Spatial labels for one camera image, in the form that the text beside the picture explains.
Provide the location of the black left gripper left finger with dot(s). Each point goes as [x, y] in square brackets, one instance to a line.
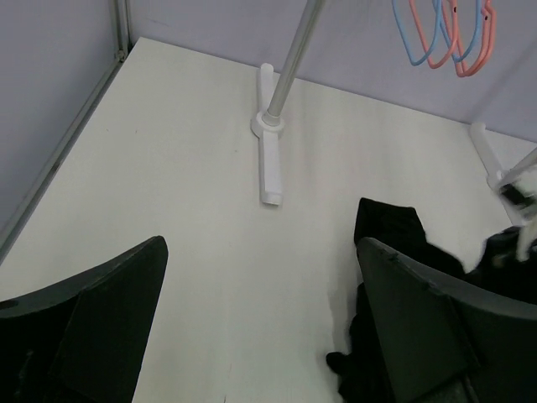
[83, 339]

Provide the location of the white metal clothes rack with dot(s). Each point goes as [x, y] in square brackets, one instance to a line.
[268, 125]

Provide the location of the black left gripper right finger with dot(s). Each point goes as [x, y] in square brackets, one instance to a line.
[443, 338]

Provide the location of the pink hanger of grey top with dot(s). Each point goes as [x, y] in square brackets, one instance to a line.
[446, 22]

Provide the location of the blue wire hanger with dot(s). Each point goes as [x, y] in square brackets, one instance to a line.
[407, 42]

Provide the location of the pink hanger of brown top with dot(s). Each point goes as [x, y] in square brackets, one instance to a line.
[489, 19]

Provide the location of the black tank top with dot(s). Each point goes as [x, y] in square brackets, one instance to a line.
[362, 372]

